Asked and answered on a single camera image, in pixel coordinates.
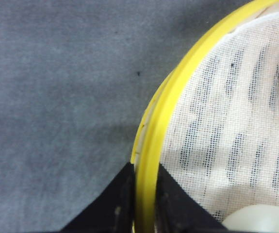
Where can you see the small white bun left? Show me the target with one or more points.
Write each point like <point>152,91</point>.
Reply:
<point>254,218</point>

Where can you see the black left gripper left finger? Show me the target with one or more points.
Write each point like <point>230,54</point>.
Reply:
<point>112,211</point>

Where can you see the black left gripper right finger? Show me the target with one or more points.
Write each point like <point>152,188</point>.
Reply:
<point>177,212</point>

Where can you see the steamer basket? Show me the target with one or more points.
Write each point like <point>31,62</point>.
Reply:
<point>148,145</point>

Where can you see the white gauze liner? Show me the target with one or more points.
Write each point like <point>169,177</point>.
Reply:
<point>222,142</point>

